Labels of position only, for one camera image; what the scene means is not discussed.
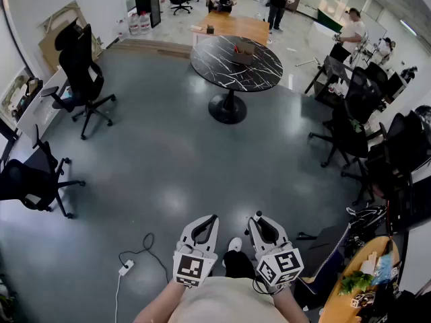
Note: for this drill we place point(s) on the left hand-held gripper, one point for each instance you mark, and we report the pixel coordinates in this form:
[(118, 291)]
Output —
[(193, 268)]

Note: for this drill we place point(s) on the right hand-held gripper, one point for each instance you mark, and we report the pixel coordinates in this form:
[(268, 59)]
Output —
[(281, 266)]

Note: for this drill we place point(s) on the brown cardboard divider box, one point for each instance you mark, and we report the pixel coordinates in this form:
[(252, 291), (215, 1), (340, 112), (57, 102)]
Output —
[(244, 55)]

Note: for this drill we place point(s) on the person's left forearm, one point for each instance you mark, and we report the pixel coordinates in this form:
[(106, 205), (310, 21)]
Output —
[(158, 305)]

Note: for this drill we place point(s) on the person's right forearm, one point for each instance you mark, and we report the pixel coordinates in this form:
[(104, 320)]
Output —
[(289, 306)]

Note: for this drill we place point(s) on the person's white shoe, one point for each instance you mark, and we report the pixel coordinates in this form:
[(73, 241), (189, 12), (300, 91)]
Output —
[(234, 244)]

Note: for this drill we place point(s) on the person's black trouser leg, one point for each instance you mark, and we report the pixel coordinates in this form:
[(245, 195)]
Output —
[(237, 264)]

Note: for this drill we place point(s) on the person's beige shirt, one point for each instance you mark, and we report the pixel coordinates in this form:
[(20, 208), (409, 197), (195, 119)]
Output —
[(222, 301)]

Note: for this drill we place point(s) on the white power strip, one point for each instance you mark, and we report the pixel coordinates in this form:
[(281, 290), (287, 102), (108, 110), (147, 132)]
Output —
[(126, 268)]

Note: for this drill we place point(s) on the round wooden table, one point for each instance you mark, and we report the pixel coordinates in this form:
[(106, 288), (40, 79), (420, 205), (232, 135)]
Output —
[(336, 305)]

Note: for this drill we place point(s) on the green plant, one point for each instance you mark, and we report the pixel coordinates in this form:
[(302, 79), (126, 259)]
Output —
[(355, 281)]

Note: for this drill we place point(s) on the black striped backpack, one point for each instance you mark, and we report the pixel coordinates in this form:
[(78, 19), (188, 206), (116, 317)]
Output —
[(368, 219)]

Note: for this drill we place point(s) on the blue plastic bag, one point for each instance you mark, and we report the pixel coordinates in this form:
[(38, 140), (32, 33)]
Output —
[(384, 268)]

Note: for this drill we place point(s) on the black marble round table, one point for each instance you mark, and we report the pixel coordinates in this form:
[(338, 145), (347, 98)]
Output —
[(215, 62)]

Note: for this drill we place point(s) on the white stick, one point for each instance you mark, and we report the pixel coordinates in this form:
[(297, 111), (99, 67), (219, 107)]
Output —
[(308, 62)]

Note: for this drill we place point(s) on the black rectangular table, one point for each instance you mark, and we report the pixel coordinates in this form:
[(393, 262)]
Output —
[(331, 69)]

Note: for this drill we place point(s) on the black mesh office chair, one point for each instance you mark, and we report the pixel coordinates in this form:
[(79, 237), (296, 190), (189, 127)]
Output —
[(27, 183)]

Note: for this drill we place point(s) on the wooden floor planks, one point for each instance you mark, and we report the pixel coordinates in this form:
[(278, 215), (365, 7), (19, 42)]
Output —
[(151, 47)]

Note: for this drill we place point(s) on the white desk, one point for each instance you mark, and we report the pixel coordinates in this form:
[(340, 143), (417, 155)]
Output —
[(40, 109)]

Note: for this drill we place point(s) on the tall black office chair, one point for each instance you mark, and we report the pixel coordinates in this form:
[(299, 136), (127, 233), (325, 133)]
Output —
[(79, 69)]

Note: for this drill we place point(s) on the small black box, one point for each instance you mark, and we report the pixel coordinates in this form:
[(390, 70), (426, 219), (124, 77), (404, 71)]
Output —
[(210, 29)]

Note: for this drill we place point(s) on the flat beige box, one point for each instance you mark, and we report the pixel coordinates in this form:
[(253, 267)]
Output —
[(196, 28)]

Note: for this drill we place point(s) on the wooden rectangular table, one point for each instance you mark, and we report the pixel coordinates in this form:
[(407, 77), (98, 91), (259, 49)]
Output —
[(235, 25)]

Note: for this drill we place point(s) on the clear water bottle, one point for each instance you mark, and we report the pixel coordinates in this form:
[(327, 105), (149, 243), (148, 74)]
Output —
[(133, 24), (144, 23)]

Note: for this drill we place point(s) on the black cabinet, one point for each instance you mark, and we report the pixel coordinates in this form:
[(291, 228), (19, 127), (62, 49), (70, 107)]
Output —
[(148, 3)]

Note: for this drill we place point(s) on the cardboard sheets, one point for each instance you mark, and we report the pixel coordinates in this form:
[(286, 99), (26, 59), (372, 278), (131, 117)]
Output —
[(50, 42)]

